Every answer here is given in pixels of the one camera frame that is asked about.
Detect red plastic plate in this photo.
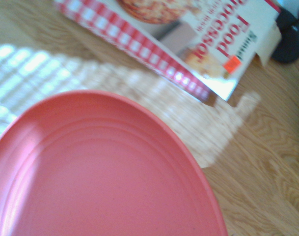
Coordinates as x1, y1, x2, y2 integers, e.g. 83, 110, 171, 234
0, 89, 229, 236

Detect red gingham book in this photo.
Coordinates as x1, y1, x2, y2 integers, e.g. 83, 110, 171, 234
53, 0, 217, 107

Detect food processor cookbook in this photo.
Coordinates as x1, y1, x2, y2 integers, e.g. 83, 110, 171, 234
114, 0, 282, 102

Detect black candle holder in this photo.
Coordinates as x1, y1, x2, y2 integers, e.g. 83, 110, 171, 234
270, 4, 299, 64

